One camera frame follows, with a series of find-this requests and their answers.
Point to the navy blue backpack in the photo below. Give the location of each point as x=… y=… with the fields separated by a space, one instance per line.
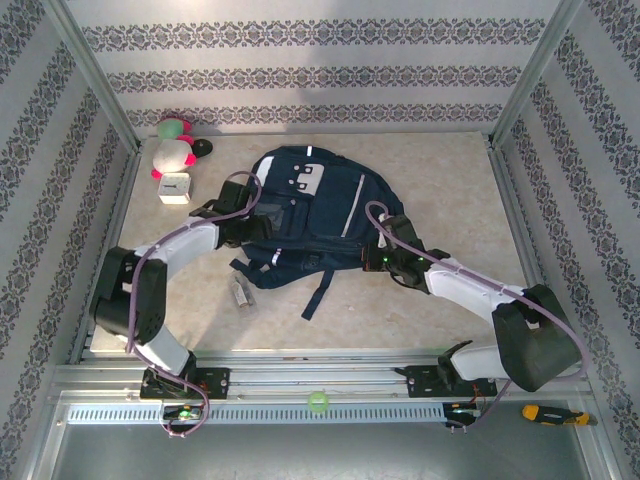
x=325 y=210

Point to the clear plastic pencil case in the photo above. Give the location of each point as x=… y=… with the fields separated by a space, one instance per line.
x=242 y=295

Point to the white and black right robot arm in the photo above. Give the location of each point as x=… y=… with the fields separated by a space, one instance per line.
x=465 y=285

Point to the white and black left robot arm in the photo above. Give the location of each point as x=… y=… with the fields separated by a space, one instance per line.
x=185 y=245

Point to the white cube clock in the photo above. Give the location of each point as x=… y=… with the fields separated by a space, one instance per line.
x=174 y=187

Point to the black round disc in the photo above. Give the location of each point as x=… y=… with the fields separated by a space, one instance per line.
x=203 y=146

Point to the white pink green plush toy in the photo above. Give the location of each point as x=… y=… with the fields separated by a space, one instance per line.
x=172 y=152

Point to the yellow and black screwdriver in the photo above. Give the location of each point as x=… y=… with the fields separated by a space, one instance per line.
x=555 y=415

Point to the aluminium side rail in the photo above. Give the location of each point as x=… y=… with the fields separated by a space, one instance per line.
x=525 y=250
x=117 y=235

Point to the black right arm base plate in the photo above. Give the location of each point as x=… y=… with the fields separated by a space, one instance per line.
x=420 y=382

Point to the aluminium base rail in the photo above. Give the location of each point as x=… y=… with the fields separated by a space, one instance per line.
x=310 y=380

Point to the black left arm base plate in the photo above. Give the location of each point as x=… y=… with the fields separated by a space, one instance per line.
x=215 y=382

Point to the aluminium frame post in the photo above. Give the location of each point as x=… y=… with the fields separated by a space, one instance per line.
x=535 y=75
x=95 y=75

